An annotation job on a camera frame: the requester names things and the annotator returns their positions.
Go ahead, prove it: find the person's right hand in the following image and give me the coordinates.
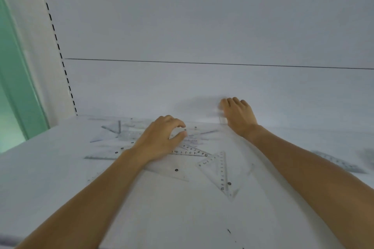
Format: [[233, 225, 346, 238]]
[[219, 97, 259, 137]]

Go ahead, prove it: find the person's left hand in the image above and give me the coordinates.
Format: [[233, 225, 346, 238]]
[[121, 115, 188, 168]]

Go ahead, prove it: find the person's right forearm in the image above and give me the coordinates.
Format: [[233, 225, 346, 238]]
[[242, 124, 374, 249]]

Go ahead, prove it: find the person's left forearm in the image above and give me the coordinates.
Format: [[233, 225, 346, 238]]
[[15, 148, 146, 249]]

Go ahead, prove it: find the pile of clear set squares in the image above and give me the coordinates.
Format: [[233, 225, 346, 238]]
[[84, 117, 255, 201]]

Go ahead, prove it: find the clear straight ruler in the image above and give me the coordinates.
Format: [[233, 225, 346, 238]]
[[311, 150, 368, 174]]

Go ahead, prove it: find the green glass panel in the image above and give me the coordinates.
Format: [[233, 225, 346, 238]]
[[0, 0, 51, 153]]

